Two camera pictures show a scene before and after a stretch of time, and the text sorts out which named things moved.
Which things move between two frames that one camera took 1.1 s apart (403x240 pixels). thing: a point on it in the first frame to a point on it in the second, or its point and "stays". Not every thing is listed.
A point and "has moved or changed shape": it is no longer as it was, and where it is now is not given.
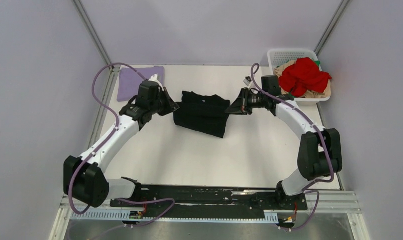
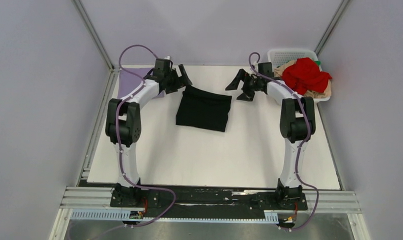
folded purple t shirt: [129, 80] stays
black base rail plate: [282, 207] stays
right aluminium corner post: [331, 27] stays
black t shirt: [204, 113] has moved or changed shape
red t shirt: [304, 75] stays
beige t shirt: [326, 92] stays
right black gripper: [240, 106] to [240, 76]
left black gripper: [171, 106] to [179, 84]
